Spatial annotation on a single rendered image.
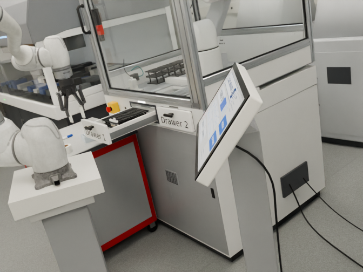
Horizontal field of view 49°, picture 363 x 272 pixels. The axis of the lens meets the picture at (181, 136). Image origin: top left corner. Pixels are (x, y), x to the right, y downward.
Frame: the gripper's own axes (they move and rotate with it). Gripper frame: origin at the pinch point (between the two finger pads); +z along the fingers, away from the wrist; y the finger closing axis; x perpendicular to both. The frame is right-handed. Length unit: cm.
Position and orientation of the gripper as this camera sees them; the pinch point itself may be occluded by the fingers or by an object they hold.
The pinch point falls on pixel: (76, 114)
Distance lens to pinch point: 217.9
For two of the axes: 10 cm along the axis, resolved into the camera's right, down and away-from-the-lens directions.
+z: 2.0, 9.1, 3.6
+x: -6.3, -1.6, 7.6
